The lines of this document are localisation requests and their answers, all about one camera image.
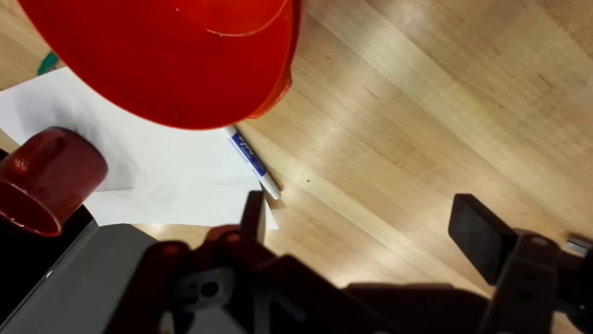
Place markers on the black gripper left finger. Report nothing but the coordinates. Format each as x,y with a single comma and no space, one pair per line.
253,220

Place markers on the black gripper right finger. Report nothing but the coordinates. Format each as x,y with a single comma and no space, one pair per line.
480,235

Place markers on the pen on white paper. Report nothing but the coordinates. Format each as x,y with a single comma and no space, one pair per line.
267,183

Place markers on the large red plastic cup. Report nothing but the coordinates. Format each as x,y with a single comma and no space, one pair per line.
184,64

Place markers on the white paper sheet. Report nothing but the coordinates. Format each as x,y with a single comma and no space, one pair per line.
156,175

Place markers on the small dark red mug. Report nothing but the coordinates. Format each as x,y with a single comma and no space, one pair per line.
47,179

